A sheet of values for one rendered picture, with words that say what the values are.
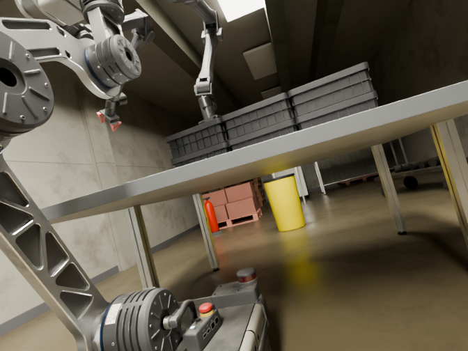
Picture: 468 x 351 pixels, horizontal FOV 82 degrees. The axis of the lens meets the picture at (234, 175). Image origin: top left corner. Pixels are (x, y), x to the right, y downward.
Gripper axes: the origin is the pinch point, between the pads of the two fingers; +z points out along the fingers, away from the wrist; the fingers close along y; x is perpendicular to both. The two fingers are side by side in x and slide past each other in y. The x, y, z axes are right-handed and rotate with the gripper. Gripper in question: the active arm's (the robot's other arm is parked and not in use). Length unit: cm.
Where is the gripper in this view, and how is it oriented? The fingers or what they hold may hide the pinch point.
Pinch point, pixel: (215, 137)
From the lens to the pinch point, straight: 129.7
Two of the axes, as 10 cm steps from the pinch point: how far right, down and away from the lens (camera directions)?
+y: -8.8, 2.9, 3.8
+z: 2.9, 9.6, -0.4
